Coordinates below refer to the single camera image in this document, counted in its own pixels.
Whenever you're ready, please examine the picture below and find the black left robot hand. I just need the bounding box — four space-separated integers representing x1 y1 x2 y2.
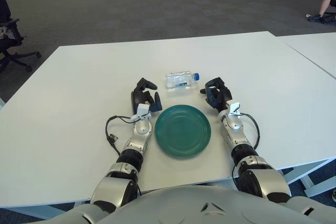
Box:
130 77 164 114

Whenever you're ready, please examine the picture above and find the grey robot torso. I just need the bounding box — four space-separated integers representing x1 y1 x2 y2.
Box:
51 185 336 224

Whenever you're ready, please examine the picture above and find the seated person in shorts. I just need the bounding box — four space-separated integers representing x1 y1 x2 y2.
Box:
307 0 336 23

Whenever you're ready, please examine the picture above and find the clear plastic bottle blue cap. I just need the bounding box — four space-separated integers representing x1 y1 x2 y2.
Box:
164 70 201 90

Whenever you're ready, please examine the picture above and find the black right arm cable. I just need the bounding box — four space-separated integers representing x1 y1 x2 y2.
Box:
240 113 260 151

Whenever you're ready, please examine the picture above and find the white table frame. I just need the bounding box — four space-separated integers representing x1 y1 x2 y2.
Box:
272 157 336 198

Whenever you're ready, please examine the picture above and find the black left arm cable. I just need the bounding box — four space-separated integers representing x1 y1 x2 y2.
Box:
105 115 136 156

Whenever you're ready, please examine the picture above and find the black office chair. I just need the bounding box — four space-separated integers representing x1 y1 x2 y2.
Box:
0 0 42 75

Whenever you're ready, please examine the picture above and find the green round plate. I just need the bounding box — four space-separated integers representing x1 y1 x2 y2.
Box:
154 104 212 159

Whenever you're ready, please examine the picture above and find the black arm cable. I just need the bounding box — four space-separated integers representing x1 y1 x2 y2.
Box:
240 113 260 151
105 115 136 156

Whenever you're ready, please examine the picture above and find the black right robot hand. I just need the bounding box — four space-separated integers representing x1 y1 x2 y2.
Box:
199 77 233 112

